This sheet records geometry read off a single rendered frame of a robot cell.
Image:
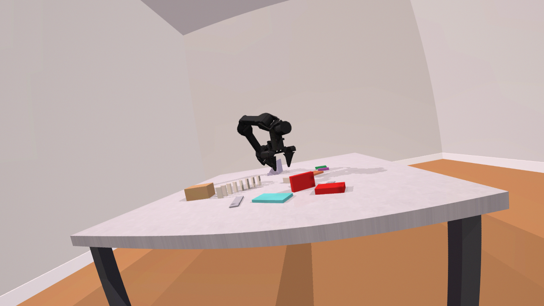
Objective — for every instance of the red rectangular block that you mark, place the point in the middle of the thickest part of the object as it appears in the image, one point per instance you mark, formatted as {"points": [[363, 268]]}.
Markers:
{"points": [[302, 181], [330, 188]]}

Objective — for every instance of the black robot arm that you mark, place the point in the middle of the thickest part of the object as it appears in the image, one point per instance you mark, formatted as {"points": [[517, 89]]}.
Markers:
{"points": [[265, 122]]}

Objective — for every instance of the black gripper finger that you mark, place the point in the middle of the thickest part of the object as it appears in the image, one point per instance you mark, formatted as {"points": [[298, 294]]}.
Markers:
{"points": [[288, 157], [272, 161]]}

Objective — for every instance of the teal flat rectangular block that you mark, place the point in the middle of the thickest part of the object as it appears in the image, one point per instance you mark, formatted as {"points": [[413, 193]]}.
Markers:
{"points": [[272, 198]]}

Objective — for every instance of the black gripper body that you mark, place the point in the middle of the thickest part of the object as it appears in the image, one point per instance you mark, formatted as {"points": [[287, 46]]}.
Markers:
{"points": [[277, 145]]}

